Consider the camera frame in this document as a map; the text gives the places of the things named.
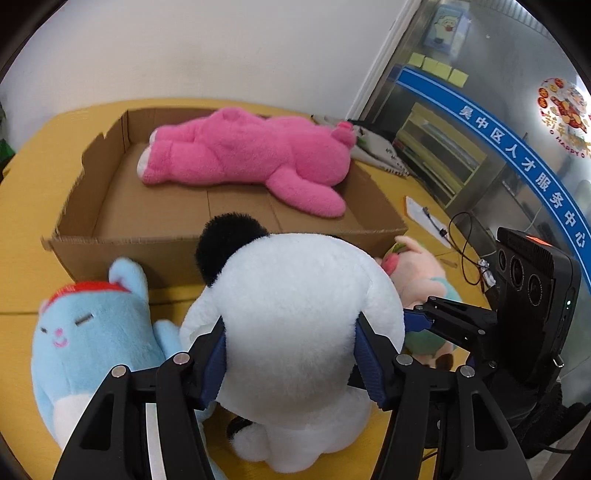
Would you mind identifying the pig plush teal shirt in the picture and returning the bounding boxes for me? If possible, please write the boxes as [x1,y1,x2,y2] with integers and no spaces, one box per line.
[378,236,462,371]

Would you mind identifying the light blue plush toy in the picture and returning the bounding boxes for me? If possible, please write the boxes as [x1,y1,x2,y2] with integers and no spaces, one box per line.
[31,256,223,480]

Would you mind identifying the white panda plush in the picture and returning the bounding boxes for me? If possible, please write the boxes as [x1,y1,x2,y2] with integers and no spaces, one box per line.
[179,213,405,473]

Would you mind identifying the pink bear plush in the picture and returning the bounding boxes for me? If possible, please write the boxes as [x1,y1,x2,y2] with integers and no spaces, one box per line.
[136,107,356,218]

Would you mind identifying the white paper sheet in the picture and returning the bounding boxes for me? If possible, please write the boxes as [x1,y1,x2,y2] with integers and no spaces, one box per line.
[405,196,452,249]

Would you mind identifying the metal shelf behind glass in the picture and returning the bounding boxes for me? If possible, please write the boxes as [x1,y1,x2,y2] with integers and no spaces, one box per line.
[394,102,487,208]

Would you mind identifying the grey cloth bag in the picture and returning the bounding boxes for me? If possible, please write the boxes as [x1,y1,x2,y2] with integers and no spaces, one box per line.
[311,114,411,177]

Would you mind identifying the blue banner on glass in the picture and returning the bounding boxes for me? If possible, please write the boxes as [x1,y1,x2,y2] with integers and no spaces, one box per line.
[396,67,590,281]

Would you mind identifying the cardboard box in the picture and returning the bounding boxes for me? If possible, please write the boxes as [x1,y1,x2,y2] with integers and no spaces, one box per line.
[42,108,408,288]

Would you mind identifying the yellow sticky notes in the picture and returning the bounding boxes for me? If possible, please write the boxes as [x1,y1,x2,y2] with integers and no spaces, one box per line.
[407,52,469,88]

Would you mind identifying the red round window sticker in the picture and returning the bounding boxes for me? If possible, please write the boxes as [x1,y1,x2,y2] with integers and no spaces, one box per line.
[537,77,590,159]

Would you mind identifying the cartoon poster on glass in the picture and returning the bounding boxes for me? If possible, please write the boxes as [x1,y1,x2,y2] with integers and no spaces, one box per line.
[424,1,471,56]

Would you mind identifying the green potted plant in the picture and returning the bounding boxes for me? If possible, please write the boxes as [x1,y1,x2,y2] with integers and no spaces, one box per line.
[0,105,15,174]

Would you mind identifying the black camera box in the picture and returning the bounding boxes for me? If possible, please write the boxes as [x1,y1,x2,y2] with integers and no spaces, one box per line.
[497,227,581,340]

